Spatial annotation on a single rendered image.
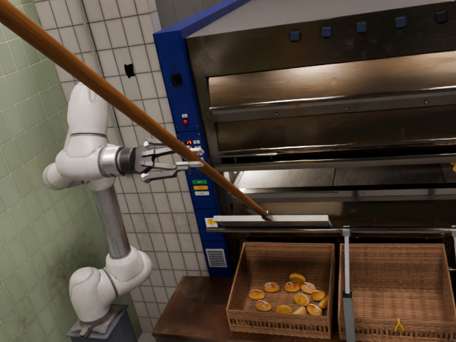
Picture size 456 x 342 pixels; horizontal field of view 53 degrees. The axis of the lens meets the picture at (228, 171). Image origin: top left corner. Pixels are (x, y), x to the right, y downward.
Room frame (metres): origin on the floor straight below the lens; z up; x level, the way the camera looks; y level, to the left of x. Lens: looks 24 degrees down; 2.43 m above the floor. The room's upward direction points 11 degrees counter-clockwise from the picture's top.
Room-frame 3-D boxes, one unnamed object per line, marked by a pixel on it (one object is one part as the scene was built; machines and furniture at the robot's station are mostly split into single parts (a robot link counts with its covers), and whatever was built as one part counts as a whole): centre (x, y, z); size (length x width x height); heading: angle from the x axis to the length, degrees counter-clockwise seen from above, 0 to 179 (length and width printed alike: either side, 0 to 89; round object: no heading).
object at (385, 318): (1.89, -0.74, 0.72); 0.56 x 0.49 x 0.28; 71
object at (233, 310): (2.09, -0.18, 0.72); 0.56 x 0.49 x 0.28; 69
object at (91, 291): (1.77, 0.73, 1.17); 0.18 x 0.16 x 0.22; 122
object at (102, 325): (1.74, 0.75, 1.03); 0.22 x 0.18 x 0.06; 160
